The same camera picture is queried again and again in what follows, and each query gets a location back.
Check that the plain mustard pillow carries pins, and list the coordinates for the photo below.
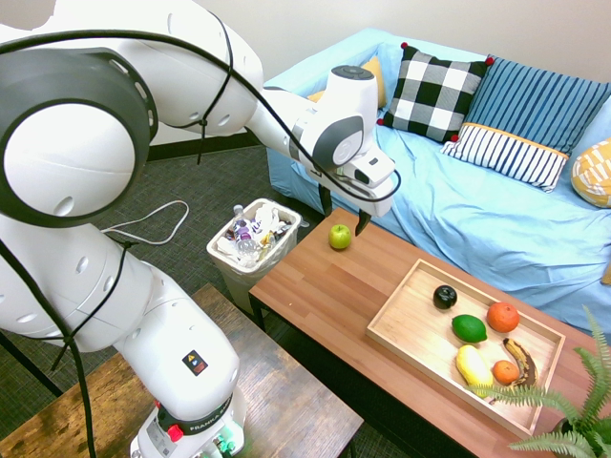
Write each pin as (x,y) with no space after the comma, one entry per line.
(375,70)

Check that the green apple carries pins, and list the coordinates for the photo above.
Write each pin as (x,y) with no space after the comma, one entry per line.
(340,237)

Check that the yellow white patterned bolster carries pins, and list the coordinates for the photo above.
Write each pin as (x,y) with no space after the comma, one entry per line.
(596,172)

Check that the black tripod stand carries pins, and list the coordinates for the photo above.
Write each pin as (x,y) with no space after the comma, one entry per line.
(33,365)

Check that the green lime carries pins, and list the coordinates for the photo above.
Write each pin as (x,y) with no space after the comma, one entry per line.
(469,328)

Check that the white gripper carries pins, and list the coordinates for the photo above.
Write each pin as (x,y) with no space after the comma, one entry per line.
(377,193)

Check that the beige plastic trash bin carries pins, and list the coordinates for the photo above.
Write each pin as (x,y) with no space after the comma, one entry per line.
(235,281)

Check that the green fern potted plant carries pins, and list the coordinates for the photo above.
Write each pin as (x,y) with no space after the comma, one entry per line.
(525,394)

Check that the reddish wooden coffee table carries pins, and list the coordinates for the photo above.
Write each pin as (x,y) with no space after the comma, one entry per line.
(324,296)

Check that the black white checkered pillow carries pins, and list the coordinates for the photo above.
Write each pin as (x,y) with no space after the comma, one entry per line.
(429,95)

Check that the overripe brown banana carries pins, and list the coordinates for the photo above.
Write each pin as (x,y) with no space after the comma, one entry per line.
(524,361)

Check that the yellow lemon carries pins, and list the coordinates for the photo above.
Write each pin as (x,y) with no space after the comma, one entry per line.
(472,367)

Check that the dark avocado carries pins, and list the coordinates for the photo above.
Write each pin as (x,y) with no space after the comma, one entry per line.
(445,297)

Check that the clear plastic purple-label bottle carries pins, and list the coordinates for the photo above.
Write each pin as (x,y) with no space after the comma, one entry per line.
(244,235)

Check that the blue striped pillow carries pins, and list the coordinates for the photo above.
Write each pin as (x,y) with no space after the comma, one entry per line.
(534,105)

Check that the small orange fruit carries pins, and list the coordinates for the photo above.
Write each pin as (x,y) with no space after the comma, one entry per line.
(505,372)

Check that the rustic dark wooden table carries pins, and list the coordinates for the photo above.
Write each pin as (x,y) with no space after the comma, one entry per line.
(286,381)

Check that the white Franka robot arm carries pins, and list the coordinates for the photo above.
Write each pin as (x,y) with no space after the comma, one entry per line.
(71,143)

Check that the large orange fruit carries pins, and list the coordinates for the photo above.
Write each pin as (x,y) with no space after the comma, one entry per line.
(503,317)

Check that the navy white striped pillow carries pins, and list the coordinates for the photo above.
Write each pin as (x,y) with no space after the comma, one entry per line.
(506,152)

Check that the light wooden tray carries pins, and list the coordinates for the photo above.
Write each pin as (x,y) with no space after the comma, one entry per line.
(415,315)

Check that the light blue covered sofa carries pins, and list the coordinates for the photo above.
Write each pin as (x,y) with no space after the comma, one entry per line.
(477,214)

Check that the striped mustard pillow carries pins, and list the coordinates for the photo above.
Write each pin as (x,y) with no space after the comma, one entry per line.
(607,274)

